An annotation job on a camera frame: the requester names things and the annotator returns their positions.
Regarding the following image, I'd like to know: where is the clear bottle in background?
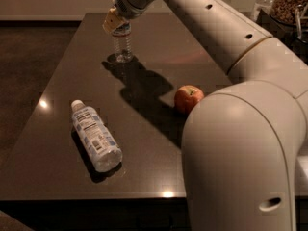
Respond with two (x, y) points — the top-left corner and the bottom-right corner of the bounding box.
(250, 0), (273, 21)

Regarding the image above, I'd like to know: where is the lying clear water bottle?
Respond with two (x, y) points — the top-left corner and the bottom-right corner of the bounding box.
(71, 100), (122, 173)

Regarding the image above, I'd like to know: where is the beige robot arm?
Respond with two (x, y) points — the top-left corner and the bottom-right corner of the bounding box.
(104, 0), (308, 231)

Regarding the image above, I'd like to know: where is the clear water bottle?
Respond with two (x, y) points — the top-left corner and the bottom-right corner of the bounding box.
(112, 23), (133, 63)
(71, 100), (122, 173)

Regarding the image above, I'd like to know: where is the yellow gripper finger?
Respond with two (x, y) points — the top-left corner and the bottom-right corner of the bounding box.
(103, 7), (128, 34)

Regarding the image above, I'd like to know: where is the red apple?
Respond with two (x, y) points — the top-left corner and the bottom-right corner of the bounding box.
(174, 85), (205, 116)

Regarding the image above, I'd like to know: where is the jar of granola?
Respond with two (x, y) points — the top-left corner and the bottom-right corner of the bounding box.
(269, 0), (308, 26)

